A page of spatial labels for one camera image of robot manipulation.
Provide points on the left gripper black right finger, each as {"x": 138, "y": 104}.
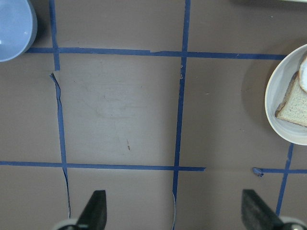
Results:
{"x": 256, "y": 214}

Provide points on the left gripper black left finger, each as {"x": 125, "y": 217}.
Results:
{"x": 93, "y": 216}

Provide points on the bottom bread slice on plate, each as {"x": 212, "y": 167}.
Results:
{"x": 293, "y": 107}

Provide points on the cream round plate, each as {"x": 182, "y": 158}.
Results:
{"x": 274, "y": 94}

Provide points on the fried egg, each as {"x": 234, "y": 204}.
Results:
{"x": 303, "y": 75}

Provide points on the blue bowl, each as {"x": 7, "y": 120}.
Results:
{"x": 18, "y": 28}

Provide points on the cream bear tray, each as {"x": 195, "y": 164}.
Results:
{"x": 274, "y": 1}

